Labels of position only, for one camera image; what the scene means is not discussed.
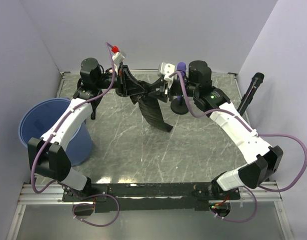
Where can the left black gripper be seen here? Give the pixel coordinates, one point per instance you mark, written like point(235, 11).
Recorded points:
point(127, 84)

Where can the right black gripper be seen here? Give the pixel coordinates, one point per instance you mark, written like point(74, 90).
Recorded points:
point(161, 94)

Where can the black trash bag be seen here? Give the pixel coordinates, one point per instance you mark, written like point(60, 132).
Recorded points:
point(149, 106)

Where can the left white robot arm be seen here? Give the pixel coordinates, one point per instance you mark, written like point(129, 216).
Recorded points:
point(47, 154)

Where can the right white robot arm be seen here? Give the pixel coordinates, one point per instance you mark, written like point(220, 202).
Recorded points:
point(195, 81)

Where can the blue plastic trash bin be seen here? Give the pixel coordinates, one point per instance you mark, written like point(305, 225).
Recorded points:
point(43, 116)

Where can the purple microphone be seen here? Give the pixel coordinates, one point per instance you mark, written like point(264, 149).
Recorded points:
point(181, 66)

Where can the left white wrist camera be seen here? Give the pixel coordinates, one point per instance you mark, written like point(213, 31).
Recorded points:
point(118, 57)

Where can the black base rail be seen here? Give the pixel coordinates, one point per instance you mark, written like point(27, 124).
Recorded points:
point(151, 196)

